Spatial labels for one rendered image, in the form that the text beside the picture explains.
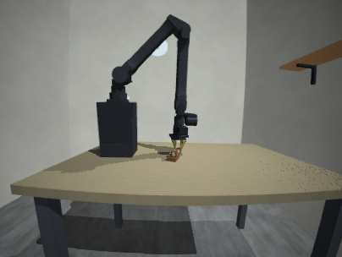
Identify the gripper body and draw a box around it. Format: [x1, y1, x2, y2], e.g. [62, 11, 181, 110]
[169, 134, 186, 140]

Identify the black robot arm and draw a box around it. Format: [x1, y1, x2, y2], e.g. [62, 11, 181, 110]
[107, 14, 197, 139]

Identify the brown open tray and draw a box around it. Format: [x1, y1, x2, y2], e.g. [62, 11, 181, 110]
[167, 154, 179, 162]

